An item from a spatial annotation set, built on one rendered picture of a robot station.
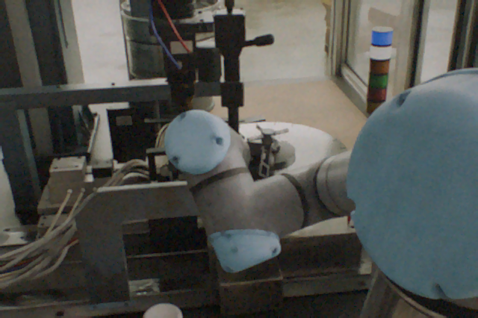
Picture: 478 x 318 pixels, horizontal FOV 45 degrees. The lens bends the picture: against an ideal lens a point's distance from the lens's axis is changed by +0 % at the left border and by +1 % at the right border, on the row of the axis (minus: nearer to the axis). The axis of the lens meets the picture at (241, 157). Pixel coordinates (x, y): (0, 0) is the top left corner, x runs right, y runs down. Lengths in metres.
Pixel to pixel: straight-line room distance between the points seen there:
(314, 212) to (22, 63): 1.08
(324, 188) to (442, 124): 0.39
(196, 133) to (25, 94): 0.76
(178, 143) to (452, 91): 0.41
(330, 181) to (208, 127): 0.15
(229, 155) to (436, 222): 0.40
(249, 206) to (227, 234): 0.04
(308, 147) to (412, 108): 0.91
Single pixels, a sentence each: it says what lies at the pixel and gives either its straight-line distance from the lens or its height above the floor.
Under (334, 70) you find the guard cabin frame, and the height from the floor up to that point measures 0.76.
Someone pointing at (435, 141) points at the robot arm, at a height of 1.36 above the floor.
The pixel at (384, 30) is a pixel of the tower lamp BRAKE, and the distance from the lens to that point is 1.30.
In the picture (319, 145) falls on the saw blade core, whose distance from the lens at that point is 1.23.
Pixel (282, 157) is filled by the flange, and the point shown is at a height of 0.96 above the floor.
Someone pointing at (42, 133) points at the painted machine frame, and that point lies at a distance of 1.68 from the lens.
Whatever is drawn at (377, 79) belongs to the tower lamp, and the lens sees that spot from 1.31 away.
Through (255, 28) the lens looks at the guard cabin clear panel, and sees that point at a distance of 2.20.
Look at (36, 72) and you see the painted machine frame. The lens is 1.62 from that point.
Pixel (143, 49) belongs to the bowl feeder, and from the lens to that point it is 1.77.
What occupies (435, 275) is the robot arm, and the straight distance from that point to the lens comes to 0.33.
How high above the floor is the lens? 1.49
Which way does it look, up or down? 27 degrees down
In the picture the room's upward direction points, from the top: 2 degrees counter-clockwise
